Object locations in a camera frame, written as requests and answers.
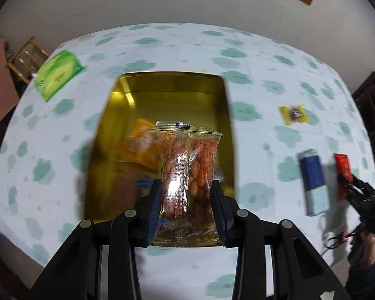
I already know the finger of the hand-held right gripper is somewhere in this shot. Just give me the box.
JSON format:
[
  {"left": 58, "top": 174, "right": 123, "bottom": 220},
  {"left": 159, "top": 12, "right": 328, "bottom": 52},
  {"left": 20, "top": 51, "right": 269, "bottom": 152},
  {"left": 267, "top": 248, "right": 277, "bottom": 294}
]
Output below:
[
  {"left": 337, "top": 172, "right": 368, "bottom": 216},
  {"left": 350, "top": 173, "right": 375, "bottom": 201}
]

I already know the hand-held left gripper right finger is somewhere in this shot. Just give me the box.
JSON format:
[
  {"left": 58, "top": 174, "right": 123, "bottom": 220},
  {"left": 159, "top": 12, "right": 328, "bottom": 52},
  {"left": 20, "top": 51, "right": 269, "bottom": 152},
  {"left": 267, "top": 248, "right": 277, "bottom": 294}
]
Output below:
[{"left": 211, "top": 179, "right": 352, "bottom": 300}]

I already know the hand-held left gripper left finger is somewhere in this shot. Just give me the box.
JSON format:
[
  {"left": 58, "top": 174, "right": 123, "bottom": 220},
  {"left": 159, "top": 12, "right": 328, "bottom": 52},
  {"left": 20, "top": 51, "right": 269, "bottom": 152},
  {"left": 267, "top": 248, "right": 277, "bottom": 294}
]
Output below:
[{"left": 28, "top": 179, "right": 163, "bottom": 300}]

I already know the red snack packet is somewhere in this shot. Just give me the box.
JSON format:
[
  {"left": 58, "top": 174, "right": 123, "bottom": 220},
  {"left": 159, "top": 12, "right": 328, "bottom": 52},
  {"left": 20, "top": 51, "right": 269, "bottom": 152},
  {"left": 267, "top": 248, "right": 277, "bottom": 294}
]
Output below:
[{"left": 333, "top": 153, "right": 354, "bottom": 200}]

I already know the clear peanut snack packet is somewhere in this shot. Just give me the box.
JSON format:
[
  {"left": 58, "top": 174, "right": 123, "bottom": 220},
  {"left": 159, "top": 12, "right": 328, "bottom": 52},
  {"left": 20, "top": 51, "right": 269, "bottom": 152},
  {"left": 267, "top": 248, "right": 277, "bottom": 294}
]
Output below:
[{"left": 152, "top": 119, "right": 223, "bottom": 247}]

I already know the gold metal tin box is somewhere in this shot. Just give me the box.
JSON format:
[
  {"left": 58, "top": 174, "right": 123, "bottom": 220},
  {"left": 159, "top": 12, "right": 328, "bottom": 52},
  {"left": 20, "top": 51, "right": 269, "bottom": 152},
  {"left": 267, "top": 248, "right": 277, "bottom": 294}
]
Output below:
[{"left": 83, "top": 72, "right": 236, "bottom": 249}]

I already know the person's right forearm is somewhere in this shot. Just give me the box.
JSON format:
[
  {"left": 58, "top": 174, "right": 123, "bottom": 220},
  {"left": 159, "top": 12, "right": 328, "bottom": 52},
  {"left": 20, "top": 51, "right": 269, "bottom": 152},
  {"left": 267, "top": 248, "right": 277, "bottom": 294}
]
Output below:
[{"left": 344, "top": 256, "right": 375, "bottom": 300}]

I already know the person's right hand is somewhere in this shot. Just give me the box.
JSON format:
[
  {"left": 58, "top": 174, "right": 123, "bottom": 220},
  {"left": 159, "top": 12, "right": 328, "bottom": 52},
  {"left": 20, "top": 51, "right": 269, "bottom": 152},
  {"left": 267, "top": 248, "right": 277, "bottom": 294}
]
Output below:
[{"left": 360, "top": 232, "right": 375, "bottom": 269}]

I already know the blue white snack packet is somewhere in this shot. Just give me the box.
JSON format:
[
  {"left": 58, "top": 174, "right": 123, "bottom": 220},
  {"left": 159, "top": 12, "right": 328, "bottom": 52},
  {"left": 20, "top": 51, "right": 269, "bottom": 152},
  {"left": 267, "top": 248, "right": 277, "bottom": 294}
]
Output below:
[{"left": 297, "top": 149, "right": 332, "bottom": 217}]

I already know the orange snack packet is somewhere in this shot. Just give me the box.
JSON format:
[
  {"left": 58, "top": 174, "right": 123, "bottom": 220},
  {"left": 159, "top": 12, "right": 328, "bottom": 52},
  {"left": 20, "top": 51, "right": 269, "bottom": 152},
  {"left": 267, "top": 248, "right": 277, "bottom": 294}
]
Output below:
[{"left": 119, "top": 118, "right": 163, "bottom": 176}]

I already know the dark wooden cabinet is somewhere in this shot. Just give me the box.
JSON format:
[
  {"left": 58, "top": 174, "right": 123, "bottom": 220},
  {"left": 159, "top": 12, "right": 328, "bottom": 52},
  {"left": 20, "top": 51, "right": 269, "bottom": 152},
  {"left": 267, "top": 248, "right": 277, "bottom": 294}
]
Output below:
[{"left": 351, "top": 58, "right": 375, "bottom": 176}]

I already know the yellow wrapped candy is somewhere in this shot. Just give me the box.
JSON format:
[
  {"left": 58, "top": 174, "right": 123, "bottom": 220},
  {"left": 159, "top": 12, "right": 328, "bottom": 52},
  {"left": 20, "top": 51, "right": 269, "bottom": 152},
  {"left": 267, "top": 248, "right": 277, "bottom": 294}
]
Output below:
[{"left": 279, "top": 104, "right": 310, "bottom": 127}]

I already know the green tissue pack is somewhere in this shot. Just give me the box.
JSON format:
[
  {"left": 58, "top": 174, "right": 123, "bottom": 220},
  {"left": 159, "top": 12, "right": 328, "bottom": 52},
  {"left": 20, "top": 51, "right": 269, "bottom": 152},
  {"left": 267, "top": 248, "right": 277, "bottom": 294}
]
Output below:
[{"left": 34, "top": 50, "right": 86, "bottom": 102}]

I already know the white floral tablecloth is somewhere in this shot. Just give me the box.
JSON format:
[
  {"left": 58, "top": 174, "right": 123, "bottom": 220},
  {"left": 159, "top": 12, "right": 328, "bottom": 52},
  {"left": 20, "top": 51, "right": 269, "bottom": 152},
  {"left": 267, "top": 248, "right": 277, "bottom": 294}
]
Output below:
[{"left": 0, "top": 22, "right": 375, "bottom": 300}]

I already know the wooden chair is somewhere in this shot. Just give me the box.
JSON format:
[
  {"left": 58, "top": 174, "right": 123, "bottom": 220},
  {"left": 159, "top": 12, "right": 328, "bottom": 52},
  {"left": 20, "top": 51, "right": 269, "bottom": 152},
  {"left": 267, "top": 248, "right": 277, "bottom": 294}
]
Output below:
[{"left": 4, "top": 36, "right": 49, "bottom": 83}]

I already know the black cord with red toggle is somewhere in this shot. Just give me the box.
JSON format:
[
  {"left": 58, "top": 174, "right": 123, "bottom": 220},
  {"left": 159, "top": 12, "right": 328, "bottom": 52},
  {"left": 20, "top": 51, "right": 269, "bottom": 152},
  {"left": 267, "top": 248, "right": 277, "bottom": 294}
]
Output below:
[{"left": 324, "top": 226, "right": 363, "bottom": 251}]

